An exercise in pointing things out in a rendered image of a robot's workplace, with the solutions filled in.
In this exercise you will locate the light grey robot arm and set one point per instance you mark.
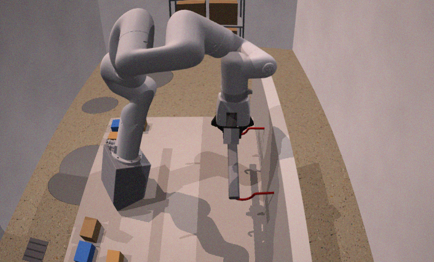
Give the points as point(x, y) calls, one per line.
point(186, 34)

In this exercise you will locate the beige flat wall panel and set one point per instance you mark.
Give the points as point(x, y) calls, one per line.
point(286, 228)

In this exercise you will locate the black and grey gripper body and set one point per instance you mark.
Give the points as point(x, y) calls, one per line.
point(242, 109)

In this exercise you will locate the blue box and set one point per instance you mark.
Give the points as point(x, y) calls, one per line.
point(85, 252)
point(115, 125)

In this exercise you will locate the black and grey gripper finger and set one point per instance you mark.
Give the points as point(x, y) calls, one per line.
point(242, 128)
point(213, 122)

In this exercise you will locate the grey bar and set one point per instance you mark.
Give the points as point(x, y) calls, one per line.
point(233, 172)

